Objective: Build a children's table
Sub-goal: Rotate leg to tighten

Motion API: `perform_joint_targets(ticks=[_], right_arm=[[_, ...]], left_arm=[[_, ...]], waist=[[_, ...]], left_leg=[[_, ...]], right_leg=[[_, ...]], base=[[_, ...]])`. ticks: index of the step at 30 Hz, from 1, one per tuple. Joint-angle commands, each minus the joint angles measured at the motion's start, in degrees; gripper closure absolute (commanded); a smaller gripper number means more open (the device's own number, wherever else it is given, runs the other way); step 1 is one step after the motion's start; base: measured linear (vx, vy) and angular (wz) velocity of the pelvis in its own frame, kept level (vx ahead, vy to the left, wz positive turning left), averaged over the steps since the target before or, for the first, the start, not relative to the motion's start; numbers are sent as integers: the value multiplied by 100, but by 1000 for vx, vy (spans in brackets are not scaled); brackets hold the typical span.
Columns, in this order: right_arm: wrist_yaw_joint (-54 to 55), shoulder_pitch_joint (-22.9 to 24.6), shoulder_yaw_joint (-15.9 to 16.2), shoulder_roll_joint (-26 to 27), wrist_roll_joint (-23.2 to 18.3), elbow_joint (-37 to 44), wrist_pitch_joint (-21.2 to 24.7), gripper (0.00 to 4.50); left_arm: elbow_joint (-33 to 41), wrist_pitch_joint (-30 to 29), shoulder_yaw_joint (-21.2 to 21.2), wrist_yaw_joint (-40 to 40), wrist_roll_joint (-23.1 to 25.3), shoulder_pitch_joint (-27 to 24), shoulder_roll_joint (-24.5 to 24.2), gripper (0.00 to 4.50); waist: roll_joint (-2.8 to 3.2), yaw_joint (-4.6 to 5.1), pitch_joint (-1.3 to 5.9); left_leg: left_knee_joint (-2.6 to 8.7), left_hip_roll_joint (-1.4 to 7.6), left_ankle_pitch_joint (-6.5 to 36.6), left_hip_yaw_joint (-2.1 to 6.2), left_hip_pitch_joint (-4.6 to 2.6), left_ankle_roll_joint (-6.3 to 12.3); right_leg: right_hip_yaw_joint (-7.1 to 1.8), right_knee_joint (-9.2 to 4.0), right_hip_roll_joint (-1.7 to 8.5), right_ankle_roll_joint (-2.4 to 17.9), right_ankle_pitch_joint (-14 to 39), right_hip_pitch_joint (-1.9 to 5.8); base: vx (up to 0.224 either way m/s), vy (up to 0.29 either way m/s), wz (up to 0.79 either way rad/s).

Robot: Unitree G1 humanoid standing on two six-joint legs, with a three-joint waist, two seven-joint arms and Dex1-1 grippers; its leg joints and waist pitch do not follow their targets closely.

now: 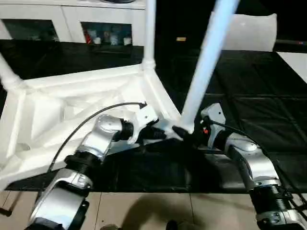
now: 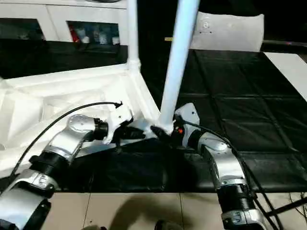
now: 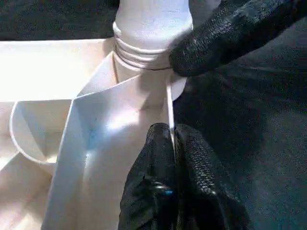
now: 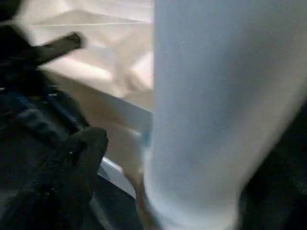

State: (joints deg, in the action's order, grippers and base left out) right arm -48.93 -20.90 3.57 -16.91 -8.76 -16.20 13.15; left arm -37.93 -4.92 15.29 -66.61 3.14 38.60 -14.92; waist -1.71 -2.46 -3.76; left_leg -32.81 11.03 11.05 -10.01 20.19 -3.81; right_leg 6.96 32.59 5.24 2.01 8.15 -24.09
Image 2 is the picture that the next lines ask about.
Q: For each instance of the white plastic table leg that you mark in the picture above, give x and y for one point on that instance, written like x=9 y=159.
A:
x=133 y=33
x=180 y=52

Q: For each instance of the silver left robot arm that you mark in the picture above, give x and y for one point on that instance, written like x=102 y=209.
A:
x=62 y=148

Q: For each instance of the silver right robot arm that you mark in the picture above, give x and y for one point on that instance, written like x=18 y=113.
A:
x=223 y=163

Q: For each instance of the black work mat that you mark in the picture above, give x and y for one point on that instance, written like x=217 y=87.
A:
x=249 y=124

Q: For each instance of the white plastic table top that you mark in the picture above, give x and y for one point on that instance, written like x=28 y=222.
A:
x=57 y=91

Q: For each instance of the small yellow label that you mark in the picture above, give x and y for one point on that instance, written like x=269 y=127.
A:
x=169 y=39

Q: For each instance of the white flat panel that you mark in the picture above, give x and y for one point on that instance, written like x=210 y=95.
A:
x=230 y=32

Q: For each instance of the white flat sheet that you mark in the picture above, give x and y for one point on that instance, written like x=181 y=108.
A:
x=290 y=74

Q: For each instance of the black metal stand leg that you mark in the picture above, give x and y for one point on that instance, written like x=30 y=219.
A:
x=288 y=207

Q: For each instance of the white cabinet with glass doors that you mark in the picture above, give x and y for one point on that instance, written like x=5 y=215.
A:
x=48 y=17

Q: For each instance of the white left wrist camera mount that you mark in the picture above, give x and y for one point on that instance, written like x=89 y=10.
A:
x=120 y=115

